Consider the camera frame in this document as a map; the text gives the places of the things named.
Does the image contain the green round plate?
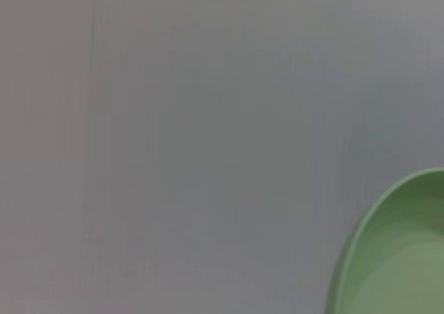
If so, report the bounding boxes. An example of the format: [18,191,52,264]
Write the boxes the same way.
[324,167,444,314]

